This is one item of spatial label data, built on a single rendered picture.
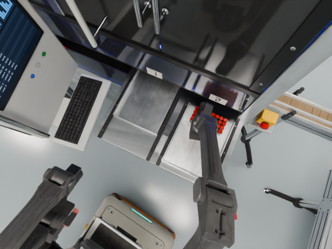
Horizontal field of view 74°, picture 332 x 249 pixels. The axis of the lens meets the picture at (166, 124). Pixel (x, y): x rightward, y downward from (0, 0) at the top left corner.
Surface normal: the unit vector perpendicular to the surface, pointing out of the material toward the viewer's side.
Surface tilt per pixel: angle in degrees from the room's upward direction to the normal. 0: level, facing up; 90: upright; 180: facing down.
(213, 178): 46
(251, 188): 0
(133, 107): 0
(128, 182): 0
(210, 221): 32
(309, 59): 90
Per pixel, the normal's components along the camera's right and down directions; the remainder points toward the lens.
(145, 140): -0.03, -0.25
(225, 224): 0.36, -0.58
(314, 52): -0.43, 0.88
